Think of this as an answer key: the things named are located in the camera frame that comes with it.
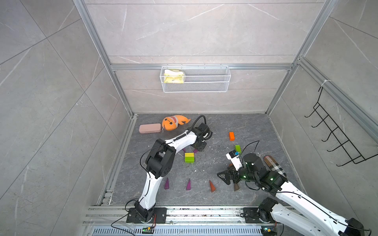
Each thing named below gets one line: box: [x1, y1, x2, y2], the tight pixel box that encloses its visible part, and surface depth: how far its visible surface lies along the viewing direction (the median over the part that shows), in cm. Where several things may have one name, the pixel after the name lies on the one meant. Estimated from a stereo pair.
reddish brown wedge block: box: [209, 179, 217, 193], surface depth 84 cm
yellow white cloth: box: [163, 68, 185, 84], surface depth 88 cm
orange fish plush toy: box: [161, 114, 191, 131], surface depth 107 cm
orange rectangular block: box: [228, 131, 235, 142], surface depth 106 cm
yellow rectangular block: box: [184, 152, 195, 157], surface depth 97 cm
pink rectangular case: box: [138, 123, 162, 134], surface depth 110 cm
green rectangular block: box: [184, 156, 195, 164], surface depth 94 cm
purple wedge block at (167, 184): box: [164, 177, 170, 190], surface depth 84 cm
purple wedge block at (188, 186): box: [186, 178, 192, 191], surface depth 85 cm
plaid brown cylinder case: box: [263, 155, 287, 178], surface depth 90 cm
